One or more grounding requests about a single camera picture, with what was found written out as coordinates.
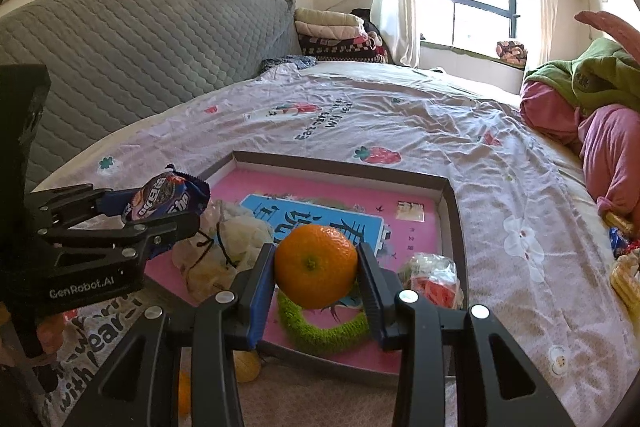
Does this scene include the dark blue snack packet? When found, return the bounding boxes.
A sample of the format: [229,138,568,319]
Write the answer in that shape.
[122,164,210,223]

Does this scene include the orange mandarin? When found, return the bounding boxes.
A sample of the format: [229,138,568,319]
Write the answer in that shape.
[178,371,191,418]
[274,225,358,310]

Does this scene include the person's left hand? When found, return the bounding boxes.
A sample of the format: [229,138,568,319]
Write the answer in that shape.
[37,314,65,355]

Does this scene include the yellow-green round fruit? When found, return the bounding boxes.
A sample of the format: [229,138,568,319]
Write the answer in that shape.
[233,351,262,384]

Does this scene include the red snack in clear wrapper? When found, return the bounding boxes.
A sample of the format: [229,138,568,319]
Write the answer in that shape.
[398,253,464,309]

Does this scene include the pink floral bed sheet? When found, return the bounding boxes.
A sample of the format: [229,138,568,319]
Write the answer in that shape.
[44,65,639,426]

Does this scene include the grey quilted headboard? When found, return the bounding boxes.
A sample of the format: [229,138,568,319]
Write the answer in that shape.
[1,0,299,190]

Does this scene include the clear bag with black tie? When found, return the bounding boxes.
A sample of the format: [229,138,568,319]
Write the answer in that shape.
[171,199,274,303]

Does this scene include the yellow snack bag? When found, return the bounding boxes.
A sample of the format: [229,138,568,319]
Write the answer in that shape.
[610,251,640,315]

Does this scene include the shallow grey cardboard tray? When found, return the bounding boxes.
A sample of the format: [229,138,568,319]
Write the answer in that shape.
[144,149,469,388]

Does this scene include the blue wrapped candy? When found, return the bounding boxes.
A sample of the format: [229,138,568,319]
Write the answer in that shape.
[610,227,629,259]

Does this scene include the pink and blue book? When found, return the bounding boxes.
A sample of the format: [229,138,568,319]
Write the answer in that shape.
[144,167,446,375]

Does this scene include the pink crumpled duvet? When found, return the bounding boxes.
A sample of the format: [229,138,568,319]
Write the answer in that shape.
[520,81,639,225]

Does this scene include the stack of folded blankets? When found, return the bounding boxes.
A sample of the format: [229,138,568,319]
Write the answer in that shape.
[294,8,392,64]

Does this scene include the green blanket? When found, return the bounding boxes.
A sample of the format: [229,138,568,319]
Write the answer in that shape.
[524,38,640,114]

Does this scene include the colourful bundle on windowsill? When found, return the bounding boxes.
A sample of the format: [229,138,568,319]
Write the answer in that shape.
[496,40,527,66]

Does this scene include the dusty pink pillow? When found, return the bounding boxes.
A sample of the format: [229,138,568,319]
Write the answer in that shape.
[574,11,640,62]

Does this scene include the green fuzzy ring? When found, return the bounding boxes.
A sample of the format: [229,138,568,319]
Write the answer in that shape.
[275,288,374,357]

